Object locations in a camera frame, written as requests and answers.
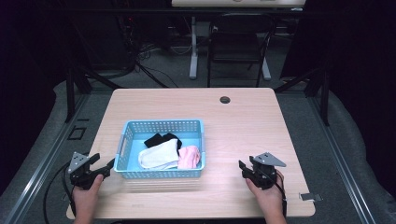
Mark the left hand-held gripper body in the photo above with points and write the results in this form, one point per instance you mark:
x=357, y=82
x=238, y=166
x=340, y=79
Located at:
x=79, y=174

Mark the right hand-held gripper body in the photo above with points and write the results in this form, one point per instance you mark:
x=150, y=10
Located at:
x=264, y=175

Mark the blue perforated plastic basket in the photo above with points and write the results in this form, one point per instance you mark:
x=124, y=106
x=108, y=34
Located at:
x=132, y=147

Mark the person's right hand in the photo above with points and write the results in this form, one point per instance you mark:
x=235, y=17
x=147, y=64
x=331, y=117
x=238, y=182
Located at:
x=271, y=200

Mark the person's left hand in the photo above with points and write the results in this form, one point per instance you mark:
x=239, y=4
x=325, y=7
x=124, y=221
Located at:
x=84, y=202

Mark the white sock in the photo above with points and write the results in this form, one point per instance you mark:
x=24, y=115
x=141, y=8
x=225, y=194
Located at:
x=158, y=157

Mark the black sock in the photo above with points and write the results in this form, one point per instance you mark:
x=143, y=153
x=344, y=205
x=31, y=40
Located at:
x=154, y=140

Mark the pink sock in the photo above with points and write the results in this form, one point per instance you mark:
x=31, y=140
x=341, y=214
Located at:
x=190, y=157

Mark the white desk leg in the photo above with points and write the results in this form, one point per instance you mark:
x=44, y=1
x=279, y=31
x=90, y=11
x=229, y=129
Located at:
x=266, y=70
x=193, y=56

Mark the black chair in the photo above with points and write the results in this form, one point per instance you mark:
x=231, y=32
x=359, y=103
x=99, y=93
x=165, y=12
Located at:
x=236, y=43

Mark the light desk top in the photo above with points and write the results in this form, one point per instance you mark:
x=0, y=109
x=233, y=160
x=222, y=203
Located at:
x=236, y=2

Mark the aluminium floor rail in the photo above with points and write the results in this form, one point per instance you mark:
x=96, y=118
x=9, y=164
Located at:
x=40, y=168
x=342, y=168

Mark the black metal frame stand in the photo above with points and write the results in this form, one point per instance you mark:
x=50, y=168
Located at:
x=324, y=96
x=70, y=93

